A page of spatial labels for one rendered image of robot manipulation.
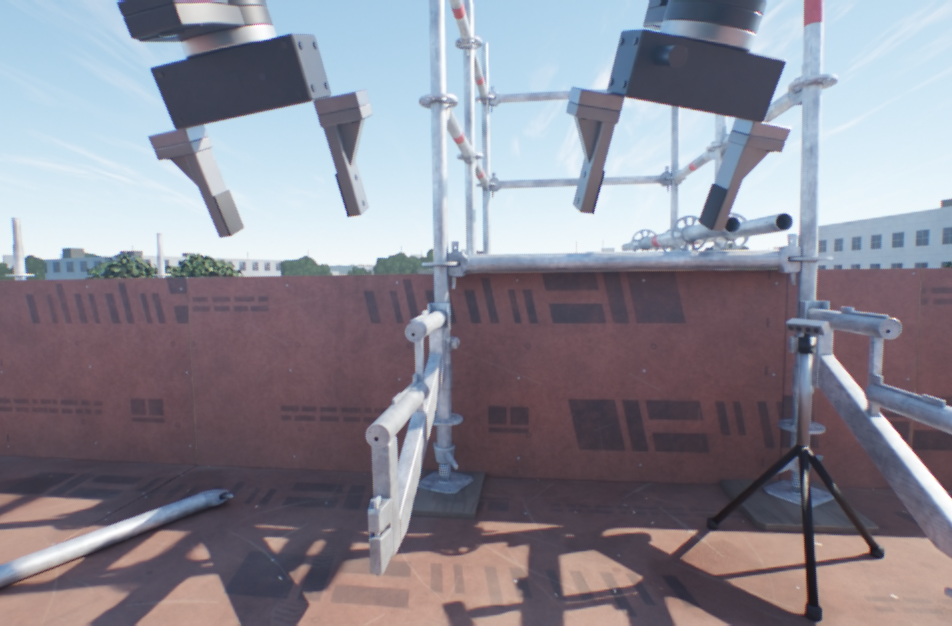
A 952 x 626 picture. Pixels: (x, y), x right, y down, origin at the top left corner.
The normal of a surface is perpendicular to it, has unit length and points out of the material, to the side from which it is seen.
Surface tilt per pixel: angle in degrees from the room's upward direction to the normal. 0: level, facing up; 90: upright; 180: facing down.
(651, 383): 90
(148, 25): 114
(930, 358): 90
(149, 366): 90
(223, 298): 90
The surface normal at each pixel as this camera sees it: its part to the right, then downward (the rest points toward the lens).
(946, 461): -0.12, 0.07
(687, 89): 0.11, 0.47
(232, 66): -0.10, 0.47
